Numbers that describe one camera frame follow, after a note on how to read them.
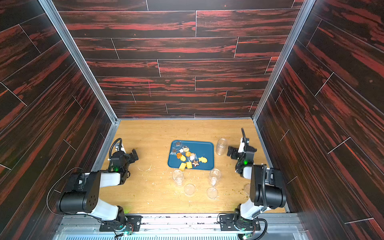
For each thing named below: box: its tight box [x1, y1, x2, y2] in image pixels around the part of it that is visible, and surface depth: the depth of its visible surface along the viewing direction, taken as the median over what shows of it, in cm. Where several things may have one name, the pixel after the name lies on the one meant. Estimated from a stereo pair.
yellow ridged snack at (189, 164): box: [186, 161, 193, 169], surface depth 95 cm
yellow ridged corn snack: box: [178, 162, 187, 171], surface depth 95 cm
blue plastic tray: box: [167, 140, 215, 172], surface depth 100 cm
